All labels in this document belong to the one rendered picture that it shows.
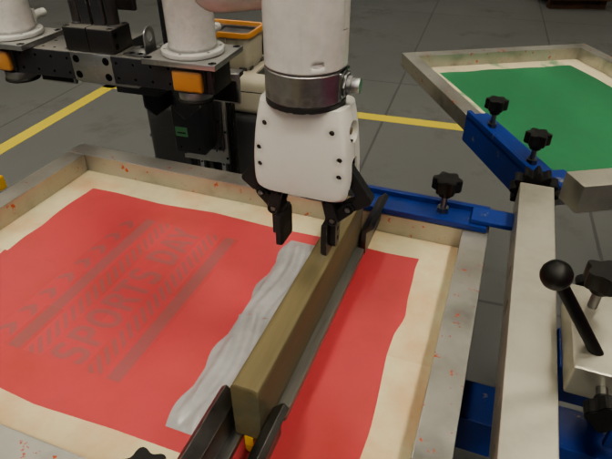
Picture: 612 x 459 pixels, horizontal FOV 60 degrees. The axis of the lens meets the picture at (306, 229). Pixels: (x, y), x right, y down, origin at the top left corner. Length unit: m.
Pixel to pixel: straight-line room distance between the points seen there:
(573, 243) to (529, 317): 2.10
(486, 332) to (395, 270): 1.35
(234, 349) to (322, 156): 0.29
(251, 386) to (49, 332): 0.34
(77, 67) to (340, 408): 0.92
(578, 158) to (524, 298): 0.60
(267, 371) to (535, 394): 0.25
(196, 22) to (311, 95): 0.64
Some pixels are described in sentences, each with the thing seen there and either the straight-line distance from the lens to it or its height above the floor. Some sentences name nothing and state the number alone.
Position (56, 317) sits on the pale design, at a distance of 0.78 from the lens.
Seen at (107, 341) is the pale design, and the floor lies 0.96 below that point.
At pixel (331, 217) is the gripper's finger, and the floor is 1.15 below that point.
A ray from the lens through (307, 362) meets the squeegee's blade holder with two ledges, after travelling 0.60.
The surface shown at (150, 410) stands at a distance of 0.64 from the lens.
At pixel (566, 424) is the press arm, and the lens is 0.71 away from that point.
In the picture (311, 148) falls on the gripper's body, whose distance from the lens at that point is 0.50.
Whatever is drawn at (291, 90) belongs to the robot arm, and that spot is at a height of 1.29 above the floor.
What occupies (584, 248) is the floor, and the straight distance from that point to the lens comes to 2.72.
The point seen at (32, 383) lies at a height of 0.96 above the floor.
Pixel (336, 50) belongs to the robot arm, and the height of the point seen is 1.32.
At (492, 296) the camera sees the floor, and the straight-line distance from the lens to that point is 2.28.
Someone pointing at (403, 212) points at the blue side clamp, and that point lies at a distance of 0.84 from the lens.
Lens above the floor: 1.45
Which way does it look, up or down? 35 degrees down
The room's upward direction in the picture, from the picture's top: straight up
